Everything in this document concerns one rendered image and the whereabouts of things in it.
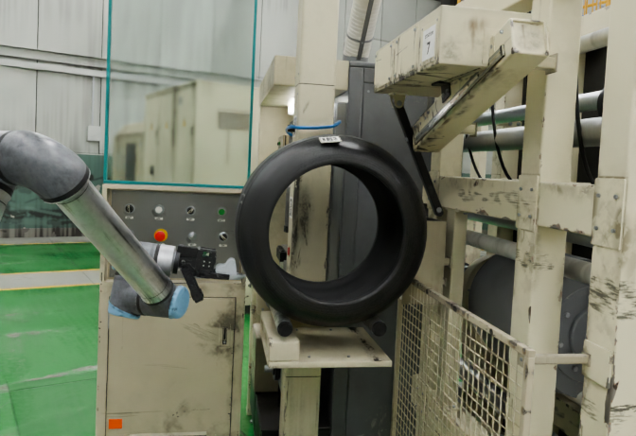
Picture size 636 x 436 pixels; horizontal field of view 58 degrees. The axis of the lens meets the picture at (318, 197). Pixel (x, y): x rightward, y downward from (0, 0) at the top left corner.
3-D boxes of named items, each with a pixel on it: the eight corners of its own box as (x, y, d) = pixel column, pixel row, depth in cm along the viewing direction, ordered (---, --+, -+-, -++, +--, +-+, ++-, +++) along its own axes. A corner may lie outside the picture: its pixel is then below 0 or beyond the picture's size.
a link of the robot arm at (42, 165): (63, 116, 115) (199, 293, 164) (16, 118, 120) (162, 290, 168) (32, 158, 108) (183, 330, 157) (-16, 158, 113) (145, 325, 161)
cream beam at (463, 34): (371, 93, 200) (374, 51, 200) (439, 98, 205) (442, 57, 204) (435, 63, 141) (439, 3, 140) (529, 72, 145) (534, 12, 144)
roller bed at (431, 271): (385, 291, 220) (390, 215, 219) (422, 292, 223) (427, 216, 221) (401, 304, 201) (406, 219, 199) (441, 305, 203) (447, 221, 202)
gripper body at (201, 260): (218, 252, 167) (176, 246, 165) (213, 281, 167) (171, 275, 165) (218, 249, 174) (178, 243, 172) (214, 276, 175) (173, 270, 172)
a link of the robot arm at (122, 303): (132, 318, 156) (141, 273, 159) (97, 314, 160) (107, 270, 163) (152, 321, 164) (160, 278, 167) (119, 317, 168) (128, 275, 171)
